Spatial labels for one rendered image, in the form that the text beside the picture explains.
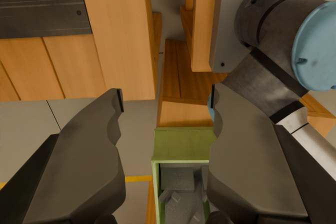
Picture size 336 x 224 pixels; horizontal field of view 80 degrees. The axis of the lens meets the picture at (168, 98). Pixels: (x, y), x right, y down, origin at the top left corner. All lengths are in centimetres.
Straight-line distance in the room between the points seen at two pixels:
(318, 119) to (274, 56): 64
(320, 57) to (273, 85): 7
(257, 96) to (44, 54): 54
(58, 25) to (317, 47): 52
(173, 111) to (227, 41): 35
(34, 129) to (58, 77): 159
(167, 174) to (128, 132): 110
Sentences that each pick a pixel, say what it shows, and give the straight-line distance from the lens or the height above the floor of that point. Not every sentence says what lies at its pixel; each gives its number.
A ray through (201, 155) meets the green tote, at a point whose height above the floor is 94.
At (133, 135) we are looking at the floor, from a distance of 194.
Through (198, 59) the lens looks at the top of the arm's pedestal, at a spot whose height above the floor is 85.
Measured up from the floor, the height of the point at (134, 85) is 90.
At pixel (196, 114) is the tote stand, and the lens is 77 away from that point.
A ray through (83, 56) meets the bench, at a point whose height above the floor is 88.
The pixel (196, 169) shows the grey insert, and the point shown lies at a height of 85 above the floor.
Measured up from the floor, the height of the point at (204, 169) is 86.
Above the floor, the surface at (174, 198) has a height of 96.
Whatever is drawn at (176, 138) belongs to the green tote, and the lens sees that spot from 76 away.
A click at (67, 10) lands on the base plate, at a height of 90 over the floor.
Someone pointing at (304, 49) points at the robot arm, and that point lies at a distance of 33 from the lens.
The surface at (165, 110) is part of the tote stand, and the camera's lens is 76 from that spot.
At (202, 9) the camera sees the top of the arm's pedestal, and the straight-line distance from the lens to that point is 57.
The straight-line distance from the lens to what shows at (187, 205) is 91.
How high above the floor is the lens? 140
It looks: 58 degrees down
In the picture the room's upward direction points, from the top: 180 degrees counter-clockwise
